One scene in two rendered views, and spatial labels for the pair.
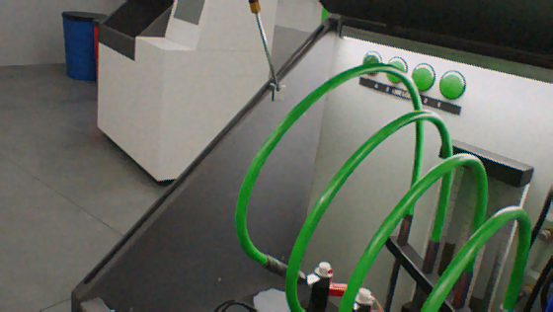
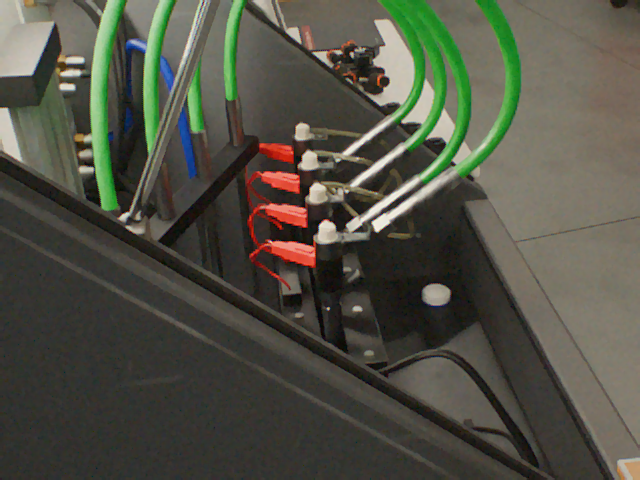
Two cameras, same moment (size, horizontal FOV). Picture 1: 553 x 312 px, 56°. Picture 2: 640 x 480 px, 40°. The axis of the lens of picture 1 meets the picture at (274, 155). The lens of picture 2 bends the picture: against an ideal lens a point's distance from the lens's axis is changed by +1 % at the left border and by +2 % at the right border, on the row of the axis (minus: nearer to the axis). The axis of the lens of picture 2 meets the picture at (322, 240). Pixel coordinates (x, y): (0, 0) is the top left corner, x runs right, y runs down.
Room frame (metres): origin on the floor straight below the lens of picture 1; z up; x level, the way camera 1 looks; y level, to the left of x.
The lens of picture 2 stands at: (1.27, 0.34, 1.54)
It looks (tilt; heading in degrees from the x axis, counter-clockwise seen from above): 32 degrees down; 218
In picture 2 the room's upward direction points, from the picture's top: 3 degrees counter-clockwise
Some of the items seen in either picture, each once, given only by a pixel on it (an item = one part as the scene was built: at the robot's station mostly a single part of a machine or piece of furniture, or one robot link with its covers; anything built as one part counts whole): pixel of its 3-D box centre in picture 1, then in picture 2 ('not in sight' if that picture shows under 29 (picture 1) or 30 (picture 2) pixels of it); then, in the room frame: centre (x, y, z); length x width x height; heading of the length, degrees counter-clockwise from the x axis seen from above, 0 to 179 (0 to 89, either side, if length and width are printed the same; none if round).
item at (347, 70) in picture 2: not in sight; (360, 61); (0.06, -0.49, 1.01); 0.23 x 0.11 x 0.06; 43
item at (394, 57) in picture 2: not in sight; (364, 91); (0.08, -0.46, 0.97); 0.70 x 0.22 x 0.03; 43
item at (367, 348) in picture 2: not in sight; (322, 323); (0.61, -0.18, 0.91); 0.34 x 0.10 x 0.15; 43
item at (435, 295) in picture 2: not in sight; (436, 295); (0.40, -0.14, 0.84); 0.04 x 0.04 x 0.01
